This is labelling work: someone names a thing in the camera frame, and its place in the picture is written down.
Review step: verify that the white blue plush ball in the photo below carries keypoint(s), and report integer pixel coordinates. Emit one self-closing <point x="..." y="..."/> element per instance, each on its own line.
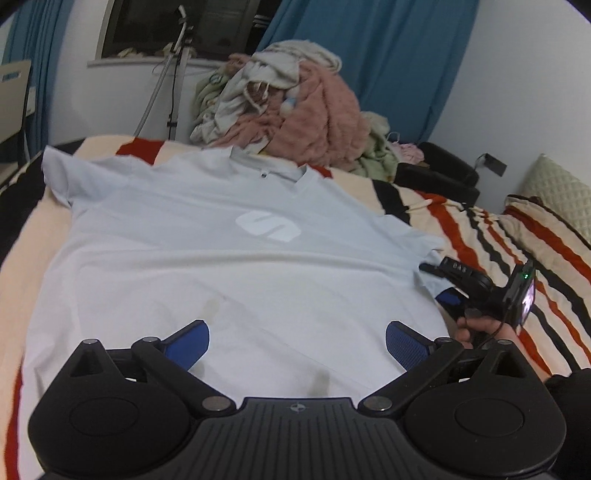
<point x="289" y="104"/>

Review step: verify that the crumpled beige cloth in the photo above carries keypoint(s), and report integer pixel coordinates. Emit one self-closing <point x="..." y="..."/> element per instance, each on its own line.
<point x="131" y="51"/>
<point x="168" y="50"/>

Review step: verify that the pale green patched blanket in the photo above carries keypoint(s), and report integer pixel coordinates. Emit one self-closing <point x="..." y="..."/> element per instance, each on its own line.
<point x="210" y="92"/>

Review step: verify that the grey white garment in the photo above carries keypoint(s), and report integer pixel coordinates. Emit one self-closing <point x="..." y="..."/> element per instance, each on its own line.
<point x="272" y="69"/>

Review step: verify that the pale green fleece garment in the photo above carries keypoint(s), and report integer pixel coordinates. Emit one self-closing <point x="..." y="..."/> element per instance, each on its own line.
<point x="376" y="157"/>

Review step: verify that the person's right hand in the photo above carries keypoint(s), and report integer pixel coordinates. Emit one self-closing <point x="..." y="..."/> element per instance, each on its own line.
<point x="485" y="328"/>

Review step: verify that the white t-shirt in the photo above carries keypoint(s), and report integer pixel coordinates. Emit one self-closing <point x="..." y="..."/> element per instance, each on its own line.
<point x="207" y="277"/>

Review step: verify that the black wall socket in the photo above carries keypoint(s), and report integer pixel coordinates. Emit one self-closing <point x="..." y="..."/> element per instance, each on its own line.
<point x="491" y="165"/>

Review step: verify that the dark window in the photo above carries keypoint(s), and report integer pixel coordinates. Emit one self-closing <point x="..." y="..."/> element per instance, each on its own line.
<point x="147" y="23"/>

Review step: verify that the white black chair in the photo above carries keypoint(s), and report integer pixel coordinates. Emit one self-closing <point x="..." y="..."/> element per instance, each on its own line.
<point x="11" y="101"/>

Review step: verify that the blue curtain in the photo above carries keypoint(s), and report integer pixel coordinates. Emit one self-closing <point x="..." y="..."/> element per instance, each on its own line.
<point x="392" y="60"/>
<point x="41" y="37"/>

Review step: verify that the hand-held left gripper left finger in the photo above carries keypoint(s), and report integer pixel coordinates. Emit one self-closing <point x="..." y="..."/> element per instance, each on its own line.
<point x="189" y="345"/>

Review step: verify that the small pink cloth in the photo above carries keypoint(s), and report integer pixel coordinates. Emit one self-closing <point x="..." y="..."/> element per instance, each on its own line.
<point x="408" y="152"/>

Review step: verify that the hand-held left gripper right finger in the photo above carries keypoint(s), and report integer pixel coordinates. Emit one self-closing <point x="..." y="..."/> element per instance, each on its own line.
<point x="406" y="345"/>

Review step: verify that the quilted cream pillow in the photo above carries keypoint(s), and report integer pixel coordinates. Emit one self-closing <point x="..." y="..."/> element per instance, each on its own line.
<point x="558" y="189"/>

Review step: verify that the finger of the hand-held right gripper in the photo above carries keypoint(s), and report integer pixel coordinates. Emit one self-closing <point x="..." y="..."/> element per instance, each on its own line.
<point x="450" y="299"/>
<point x="430" y="268"/>

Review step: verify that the garment steamer stand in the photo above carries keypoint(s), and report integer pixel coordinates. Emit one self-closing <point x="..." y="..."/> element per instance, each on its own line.
<point x="171" y="124"/>

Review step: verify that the black armchair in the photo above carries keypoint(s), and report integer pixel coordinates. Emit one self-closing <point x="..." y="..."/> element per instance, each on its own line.
<point x="443" y="177"/>

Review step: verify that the striped fleece blanket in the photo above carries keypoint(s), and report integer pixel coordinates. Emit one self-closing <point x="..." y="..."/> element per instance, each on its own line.
<point x="466" y="240"/>

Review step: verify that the pink fleece garment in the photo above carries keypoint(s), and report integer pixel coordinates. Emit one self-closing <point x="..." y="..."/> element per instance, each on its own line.
<point x="318" y="124"/>

